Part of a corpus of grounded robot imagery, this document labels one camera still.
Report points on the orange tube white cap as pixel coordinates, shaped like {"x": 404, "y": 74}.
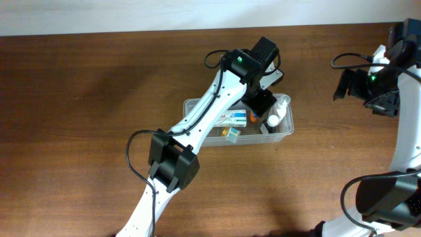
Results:
{"x": 253, "y": 117}

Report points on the dark bottle white cap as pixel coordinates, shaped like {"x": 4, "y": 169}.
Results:
{"x": 269, "y": 126}

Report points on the clear plastic container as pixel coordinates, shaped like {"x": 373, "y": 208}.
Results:
{"x": 251, "y": 134}

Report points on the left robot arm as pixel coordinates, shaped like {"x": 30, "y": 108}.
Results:
{"x": 173, "y": 154}

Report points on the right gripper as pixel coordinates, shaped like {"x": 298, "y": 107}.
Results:
{"x": 354, "y": 83}

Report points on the white spray bottle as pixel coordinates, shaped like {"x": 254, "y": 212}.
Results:
{"x": 280, "y": 107}

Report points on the small jar gold lid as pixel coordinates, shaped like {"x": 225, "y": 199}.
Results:
{"x": 231, "y": 134}

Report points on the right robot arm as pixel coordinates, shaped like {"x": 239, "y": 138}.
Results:
{"x": 377, "y": 204}

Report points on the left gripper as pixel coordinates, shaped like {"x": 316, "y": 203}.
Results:
{"x": 258, "y": 101}

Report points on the white Panadol box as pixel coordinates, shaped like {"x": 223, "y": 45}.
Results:
{"x": 232, "y": 118}

